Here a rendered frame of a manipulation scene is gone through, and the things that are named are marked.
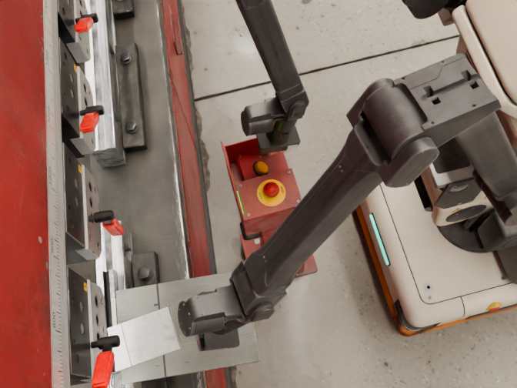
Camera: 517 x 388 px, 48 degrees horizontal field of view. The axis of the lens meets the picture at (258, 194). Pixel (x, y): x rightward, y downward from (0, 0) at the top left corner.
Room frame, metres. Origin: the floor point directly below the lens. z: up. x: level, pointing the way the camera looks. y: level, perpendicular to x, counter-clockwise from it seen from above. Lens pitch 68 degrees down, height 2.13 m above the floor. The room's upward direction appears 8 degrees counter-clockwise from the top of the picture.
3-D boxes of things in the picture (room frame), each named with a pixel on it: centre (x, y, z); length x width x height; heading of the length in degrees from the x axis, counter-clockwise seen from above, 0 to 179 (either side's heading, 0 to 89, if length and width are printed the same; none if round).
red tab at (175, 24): (1.22, 0.20, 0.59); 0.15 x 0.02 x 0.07; 2
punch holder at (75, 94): (0.57, 0.33, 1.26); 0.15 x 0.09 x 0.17; 2
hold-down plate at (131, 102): (0.80, 0.28, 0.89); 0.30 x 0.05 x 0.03; 2
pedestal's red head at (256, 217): (0.58, -0.02, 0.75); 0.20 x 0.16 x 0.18; 8
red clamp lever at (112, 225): (0.35, 0.26, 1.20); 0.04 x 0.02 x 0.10; 92
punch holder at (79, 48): (0.76, 0.34, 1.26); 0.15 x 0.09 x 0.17; 2
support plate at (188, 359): (0.19, 0.17, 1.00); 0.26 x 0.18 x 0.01; 92
